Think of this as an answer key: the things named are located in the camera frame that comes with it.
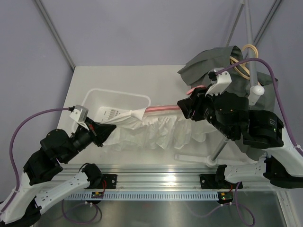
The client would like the white rack base foot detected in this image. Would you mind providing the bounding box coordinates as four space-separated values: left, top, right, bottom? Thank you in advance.
174 154 218 168

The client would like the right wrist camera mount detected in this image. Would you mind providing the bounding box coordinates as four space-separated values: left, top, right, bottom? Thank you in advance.
206 68 232 96

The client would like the beige wooden hanger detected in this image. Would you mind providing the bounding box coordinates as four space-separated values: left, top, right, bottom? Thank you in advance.
229 44 261 80

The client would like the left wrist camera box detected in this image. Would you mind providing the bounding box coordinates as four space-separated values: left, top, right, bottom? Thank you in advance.
69 105 89 124

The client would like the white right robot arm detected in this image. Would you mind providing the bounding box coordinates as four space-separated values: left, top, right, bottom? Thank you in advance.
177 88 303 189

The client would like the white skirt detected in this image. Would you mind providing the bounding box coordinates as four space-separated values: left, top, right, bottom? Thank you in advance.
103 108 215 151

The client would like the grey pleated skirt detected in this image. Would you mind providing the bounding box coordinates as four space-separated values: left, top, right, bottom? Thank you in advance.
178 46 284 152

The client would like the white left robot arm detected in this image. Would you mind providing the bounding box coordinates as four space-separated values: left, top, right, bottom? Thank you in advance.
0 118 116 227

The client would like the pink plastic hanger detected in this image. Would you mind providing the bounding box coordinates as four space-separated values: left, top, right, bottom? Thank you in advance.
145 85 206 113

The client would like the grey clothes rack pole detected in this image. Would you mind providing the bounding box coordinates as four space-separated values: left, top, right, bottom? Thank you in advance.
212 0 265 164

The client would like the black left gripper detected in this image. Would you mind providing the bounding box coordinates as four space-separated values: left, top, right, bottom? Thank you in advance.
61 116 116 163

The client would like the white plastic basket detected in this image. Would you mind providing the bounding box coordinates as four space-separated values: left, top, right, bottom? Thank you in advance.
70 88 151 123

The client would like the white slotted cable duct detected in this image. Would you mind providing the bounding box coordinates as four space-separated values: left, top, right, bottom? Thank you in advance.
66 192 219 201

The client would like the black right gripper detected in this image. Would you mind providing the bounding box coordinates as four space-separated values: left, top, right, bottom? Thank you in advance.
179 85 236 139

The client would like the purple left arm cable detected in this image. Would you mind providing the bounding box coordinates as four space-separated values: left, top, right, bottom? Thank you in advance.
0 106 74 213

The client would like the aluminium mounting rail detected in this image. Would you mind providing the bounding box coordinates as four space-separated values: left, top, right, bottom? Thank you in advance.
42 165 288 192

